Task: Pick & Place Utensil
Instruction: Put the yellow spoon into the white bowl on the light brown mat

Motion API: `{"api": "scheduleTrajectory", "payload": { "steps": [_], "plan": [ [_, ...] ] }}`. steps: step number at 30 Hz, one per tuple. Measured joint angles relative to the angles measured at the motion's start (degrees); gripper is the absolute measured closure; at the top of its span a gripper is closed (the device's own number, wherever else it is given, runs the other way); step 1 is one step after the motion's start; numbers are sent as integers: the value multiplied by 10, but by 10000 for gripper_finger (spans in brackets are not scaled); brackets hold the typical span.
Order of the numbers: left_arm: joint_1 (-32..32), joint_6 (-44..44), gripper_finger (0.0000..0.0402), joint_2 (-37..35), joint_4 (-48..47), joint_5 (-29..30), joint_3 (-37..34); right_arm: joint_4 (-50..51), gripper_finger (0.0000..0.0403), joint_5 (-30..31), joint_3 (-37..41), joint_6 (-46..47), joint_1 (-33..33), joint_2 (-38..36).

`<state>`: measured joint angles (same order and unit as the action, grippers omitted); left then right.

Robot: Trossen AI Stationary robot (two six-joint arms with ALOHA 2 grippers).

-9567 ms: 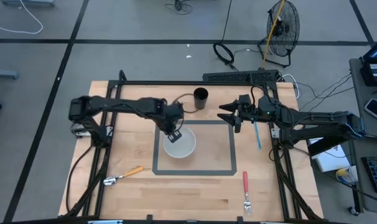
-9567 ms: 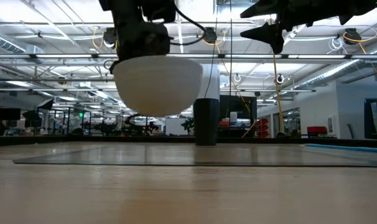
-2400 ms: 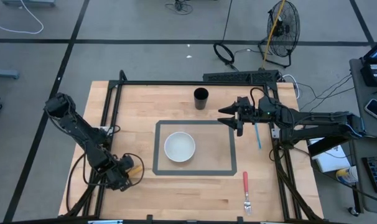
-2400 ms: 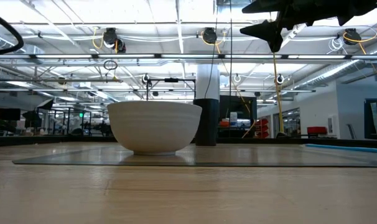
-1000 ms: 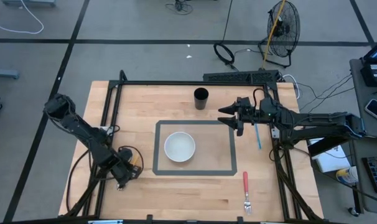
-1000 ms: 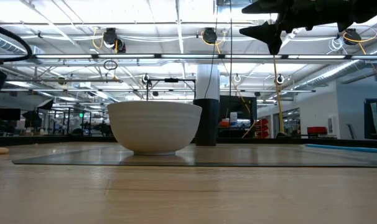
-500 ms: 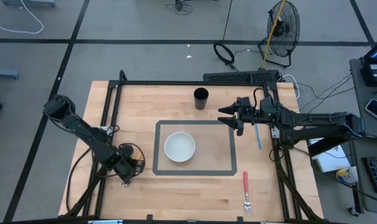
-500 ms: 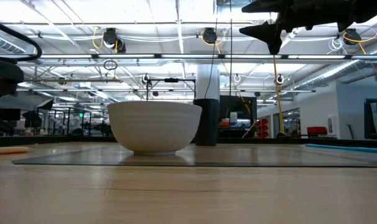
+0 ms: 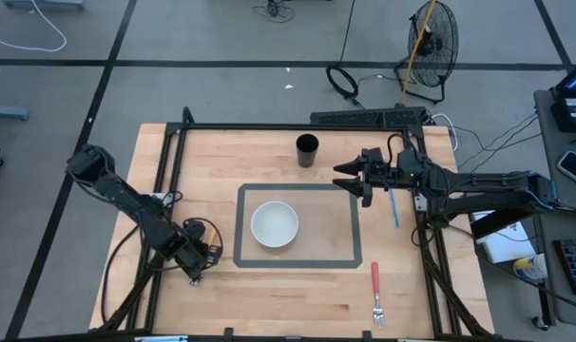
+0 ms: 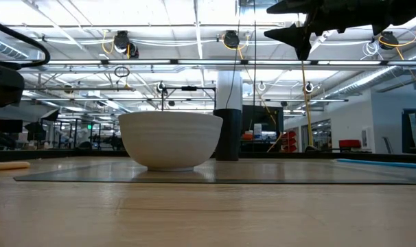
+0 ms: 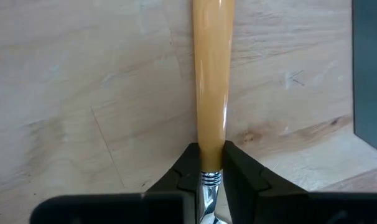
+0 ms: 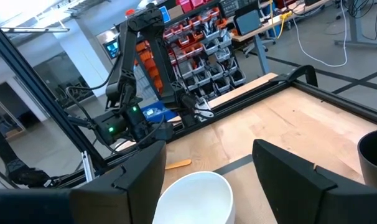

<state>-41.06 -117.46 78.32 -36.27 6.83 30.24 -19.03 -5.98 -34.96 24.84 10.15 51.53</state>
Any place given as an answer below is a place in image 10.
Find silver ceiling duct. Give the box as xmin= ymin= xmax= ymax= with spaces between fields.
xmin=323 ymin=64 xmax=416 ymax=100

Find spoon with orange handle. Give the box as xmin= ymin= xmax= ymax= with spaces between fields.
xmin=0 ymin=161 xmax=32 ymax=172

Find red box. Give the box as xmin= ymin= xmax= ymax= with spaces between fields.
xmin=338 ymin=139 xmax=362 ymax=150

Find red storage bins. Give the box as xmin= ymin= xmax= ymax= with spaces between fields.
xmin=281 ymin=129 xmax=299 ymax=154

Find blue drinking straw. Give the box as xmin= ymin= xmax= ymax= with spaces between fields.
xmin=336 ymin=158 xmax=416 ymax=170

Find long ceiling light bar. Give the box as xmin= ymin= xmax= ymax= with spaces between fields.
xmin=22 ymin=58 xmax=416 ymax=67

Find white building column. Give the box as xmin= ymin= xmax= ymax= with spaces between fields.
xmin=216 ymin=70 xmax=244 ymax=110

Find black ceiling cable reel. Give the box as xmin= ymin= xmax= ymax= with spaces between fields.
xmin=112 ymin=30 xmax=140 ymax=60
xmin=378 ymin=30 xmax=400 ymax=51
xmin=222 ymin=30 xmax=241 ymax=49

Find black aluminium rig frame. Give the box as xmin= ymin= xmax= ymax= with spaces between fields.
xmin=0 ymin=149 xmax=416 ymax=164

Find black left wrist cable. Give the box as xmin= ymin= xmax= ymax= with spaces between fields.
xmin=0 ymin=16 xmax=51 ymax=69

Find dark wall monitor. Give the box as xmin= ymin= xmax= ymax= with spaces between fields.
xmin=401 ymin=108 xmax=416 ymax=155

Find black hanging cable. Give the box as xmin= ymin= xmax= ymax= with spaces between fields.
xmin=252 ymin=0 xmax=257 ymax=152

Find black background panel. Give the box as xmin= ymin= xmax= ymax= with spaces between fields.
xmin=242 ymin=104 xmax=285 ymax=152

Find white ceramic bowl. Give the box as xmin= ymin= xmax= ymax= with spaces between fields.
xmin=117 ymin=110 xmax=224 ymax=172

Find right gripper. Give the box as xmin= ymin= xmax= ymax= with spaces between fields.
xmin=263 ymin=0 xmax=416 ymax=62

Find translucent mat with grey border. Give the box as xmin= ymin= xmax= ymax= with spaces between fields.
xmin=12 ymin=160 xmax=416 ymax=186

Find black background camera frame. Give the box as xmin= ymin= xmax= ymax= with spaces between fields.
xmin=161 ymin=85 xmax=218 ymax=113

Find yellow hanging cable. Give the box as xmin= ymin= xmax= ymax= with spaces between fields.
xmin=298 ymin=60 xmax=315 ymax=152

